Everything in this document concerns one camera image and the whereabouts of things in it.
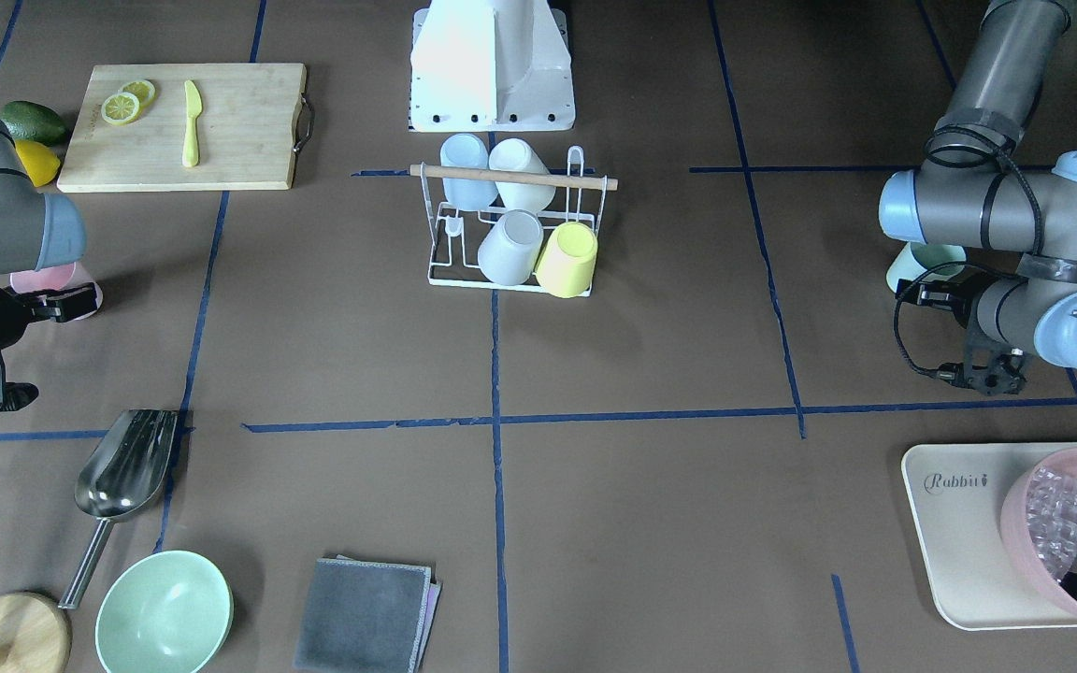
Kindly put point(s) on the wooden cutting board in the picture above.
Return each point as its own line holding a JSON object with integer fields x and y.
{"x": 211, "y": 127}

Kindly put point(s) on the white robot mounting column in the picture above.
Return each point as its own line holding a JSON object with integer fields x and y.
{"x": 490, "y": 66}

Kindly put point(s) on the wooden mug tree stand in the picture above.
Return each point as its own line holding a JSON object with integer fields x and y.
{"x": 35, "y": 635}

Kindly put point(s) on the metal scoop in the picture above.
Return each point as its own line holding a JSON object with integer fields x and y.
{"x": 124, "y": 473}

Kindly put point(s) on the yellow plastic knife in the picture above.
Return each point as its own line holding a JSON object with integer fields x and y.
{"x": 193, "y": 109}

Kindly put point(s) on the lemon slices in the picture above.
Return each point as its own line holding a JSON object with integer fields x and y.
{"x": 129, "y": 102}

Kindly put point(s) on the grey folded cloth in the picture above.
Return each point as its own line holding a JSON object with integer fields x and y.
{"x": 362, "y": 616}

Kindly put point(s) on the white plastic cup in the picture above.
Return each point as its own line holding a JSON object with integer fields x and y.
{"x": 508, "y": 254}

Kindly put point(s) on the white wire cup rack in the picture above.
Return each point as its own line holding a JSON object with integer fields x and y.
{"x": 465, "y": 195}

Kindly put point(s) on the beige plastic tray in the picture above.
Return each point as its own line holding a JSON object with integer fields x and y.
{"x": 981, "y": 576}

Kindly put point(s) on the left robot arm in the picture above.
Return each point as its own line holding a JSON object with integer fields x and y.
{"x": 967, "y": 193}

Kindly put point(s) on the yellow lemon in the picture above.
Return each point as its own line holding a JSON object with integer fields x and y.
{"x": 40, "y": 163}

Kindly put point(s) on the pink bowl with ice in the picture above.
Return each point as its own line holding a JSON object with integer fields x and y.
{"x": 1038, "y": 526}

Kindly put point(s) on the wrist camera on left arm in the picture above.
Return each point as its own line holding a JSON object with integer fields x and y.
{"x": 988, "y": 366}

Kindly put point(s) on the pink plastic cup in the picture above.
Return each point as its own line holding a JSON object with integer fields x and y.
{"x": 55, "y": 278}

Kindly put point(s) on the mint green plastic cup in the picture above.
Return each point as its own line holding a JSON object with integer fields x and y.
{"x": 940, "y": 261}

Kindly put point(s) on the yellow plastic cup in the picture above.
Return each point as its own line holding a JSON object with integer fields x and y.
{"x": 567, "y": 263}

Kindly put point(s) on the mint green bowl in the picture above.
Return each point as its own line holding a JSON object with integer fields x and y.
{"x": 170, "y": 612}

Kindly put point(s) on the green avocado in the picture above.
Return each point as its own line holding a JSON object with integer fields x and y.
{"x": 25, "y": 120}

